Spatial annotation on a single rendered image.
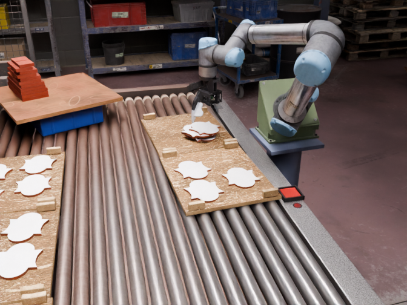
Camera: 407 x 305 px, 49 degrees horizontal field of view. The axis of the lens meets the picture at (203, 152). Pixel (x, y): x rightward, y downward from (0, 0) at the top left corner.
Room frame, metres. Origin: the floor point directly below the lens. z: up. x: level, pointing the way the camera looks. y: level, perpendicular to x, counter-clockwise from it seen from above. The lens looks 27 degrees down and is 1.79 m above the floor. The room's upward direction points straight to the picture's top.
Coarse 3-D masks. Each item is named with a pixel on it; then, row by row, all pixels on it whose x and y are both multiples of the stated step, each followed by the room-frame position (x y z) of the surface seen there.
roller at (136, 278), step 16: (112, 112) 2.12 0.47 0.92; (112, 128) 1.93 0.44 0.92; (128, 192) 1.37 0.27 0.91; (128, 208) 1.26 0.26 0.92; (128, 224) 1.17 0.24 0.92; (128, 240) 1.09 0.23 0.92; (128, 256) 1.02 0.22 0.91; (128, 272) 0.96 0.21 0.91; (144, 288) 0.89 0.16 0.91; (144, 304) 0.83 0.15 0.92
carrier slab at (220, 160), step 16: (160, 160) 1.58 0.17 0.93; (176, 160) 1.57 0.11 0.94; (192, 160) 1.57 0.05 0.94; (208, 160) 1.57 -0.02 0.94; (224, 160) 1.57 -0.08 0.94; (240, 160) 1.57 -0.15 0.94; (176, 176) 1.44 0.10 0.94; (208, 176) 1.44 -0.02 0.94; (256, 176) 1.44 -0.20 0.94; (176, 192) 1.33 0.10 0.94; (224, 192) 1.33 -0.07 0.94; (240, 192) 1.33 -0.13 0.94; (256, 192) 1.33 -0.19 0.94; (208, 208) 1.23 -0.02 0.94; (224, 208) 1.25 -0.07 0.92
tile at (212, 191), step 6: (198, 180) 1.40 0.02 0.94; (204, 180) 1.40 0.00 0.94; (192, 186) 1.36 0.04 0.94; (198, 186) 1.36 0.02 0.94; (204, 186) 1.36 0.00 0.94; (210, 186) 1.36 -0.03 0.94; (216, 186) 1.36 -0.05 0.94; (192, 192) 1.32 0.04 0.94; (198, 192) 1.32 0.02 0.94; (204, 192) 1.32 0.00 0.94; (210, 192) 1.32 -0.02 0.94; (216, 192) 1.32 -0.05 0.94; (222, 192) 1.32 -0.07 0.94; (192, 198) 1.28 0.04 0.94; (198, 198) 1.28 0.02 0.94; (204, 198) 1.28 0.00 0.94; (210, 198) 1.28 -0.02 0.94; (216, 198) 1.28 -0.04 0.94
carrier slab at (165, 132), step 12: (144, 120) 1.98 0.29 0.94; (156, 120) 1.98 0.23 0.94; (168, 120) 1.98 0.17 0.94; (180, 120) 1.98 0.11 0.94; (204, 120) 1.98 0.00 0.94; (216, 120) 1.98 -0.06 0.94; (156, 132) 1.84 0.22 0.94; (168, 132) 1.84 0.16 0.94; (180, 132) 1.84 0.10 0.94; (156, 144) 1.72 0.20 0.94; (168, 144) 1.72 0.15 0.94; (180, 144) 1.72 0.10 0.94; (192, 144) 1.72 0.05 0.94; (204, 144) 1.72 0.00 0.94; (216, 144) 1.72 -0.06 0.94
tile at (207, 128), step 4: (192, 124) 1.84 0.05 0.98; (196, 124) 1.84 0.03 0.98; (200, 124) 1.84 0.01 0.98; (204, 124) 1.84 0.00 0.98; (208, 124) 1.84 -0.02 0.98; (212, 124) 1.84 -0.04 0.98; (192, 128) 1.79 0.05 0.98; (196, 128) 1.79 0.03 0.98; (200, 128) 1.79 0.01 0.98; (204, 128) 1.79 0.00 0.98; (208, 128) 1.79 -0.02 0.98; (212, 128) 1.79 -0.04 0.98; (216, 128) 1.79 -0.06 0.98; (196, 132) 1.77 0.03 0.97; (200, 132) 1.75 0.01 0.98; (204, 132) 1.75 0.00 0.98; (208, 132) 1.75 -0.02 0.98; (212, 132) 1.75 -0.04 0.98; (216, 132) 1.75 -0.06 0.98
